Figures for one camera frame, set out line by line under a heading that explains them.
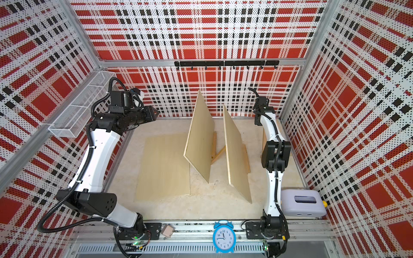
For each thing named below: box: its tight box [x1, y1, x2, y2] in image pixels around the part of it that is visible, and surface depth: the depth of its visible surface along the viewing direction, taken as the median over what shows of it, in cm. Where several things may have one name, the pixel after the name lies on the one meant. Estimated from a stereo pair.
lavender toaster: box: [280, 189, 327, 218], surface depth 75 cm
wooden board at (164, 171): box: [134, 132, 191, 201], surface depth 95 cm
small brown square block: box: [162, 224, 175, 238], surface depth 74 cm
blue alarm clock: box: [212, 219, 237, 254], surface depth 72 cm
